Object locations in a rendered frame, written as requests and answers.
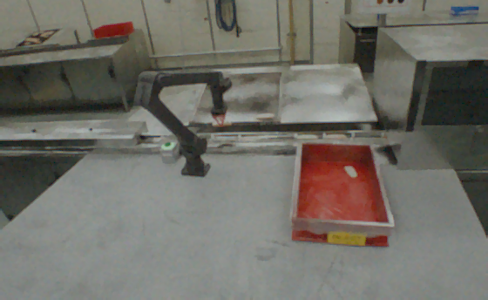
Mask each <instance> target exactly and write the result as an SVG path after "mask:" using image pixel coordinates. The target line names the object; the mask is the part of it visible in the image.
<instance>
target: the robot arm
mask: <svg viewBox="0 0 488 300"><path fill-rule="evenodd" d="M204 84H207V85H211V87H210V90H211V94H212V96H211V99H212V104H213V107H212V109H211V111H210V113H211V117H212V118H213V119H214V120H215V121H216V123H217V124H218V125H219V126H223V123H224V121H225V118H226V115H227V109H228V107H227V102H224V98H223V93H224V92H227V91H228V90H230V89H231V88H232V86H233V84H232V81H231V80H230V78H229V77H223V73H222V72H221V71H215V70H205V71H200V72H148V71H143V72H142V73H141V74H140V75H139V83H138V88H137V91H136V94H135V99H134V104H136V105H137V106H141V107H142V108H145V109H146V110H147V111H148V112H149V113H150V114H151V115H152V116H153V117H154V118H156V119H157V120H158V121H159V122H160V123H161V124H162V125H163V126H164V127H165V128H166V129H167V130H168V131H170V132H171V133H173V134H174V135H175V136H176V137H177V138H178V139H177V141H178V142H179V143H180V148H181V149H182V150H183V151H182V153H183V158H185V161H186V162H185V163H184V164H185V165H184V167H183V168H182V170H181V174H182V175H189V176H198V177H205V176H206V175H207V172H208V171H209V169H210V168H211V164H210V163H204V160H203V159H201V155H203V154H204V153H205V152H206V151H207V148H208V141H207V139H206V138H204V137H201V136H197V135H196V134H195V133H194V132H193V131H190V130H189V129H188V128H187V127H186V126H185V125H184V124H183V123H182V121H181V120H180V119H179V118H178V117H177V116H176V115H175V114H174V113H173V112H172V111H171V110H170V109H169V108H168V107H167V106H166V105H165V104H164V103H163V102H162V101H161V99H160V97H159V95H160V93H161V91H162V90H163V88H164V87H168V86H179V85H204ZM216 118H219V120H220V122H221V124H220V122H219V121H218V120H217V119H216ZM221 118H222V119H221Z"/></svg>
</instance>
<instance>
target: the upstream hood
mask: <svg viewBox="0 0 488 300"><path fill-rule="evenodd" d="M147 132H148V131H147V125H146V121H126V122H94V123H61V124H30V125H1V126H0V147H135V146H136V144H137V143H138V142H139V139H138V137H139V136H140V135H141V134H142V133H147Z"/></svg>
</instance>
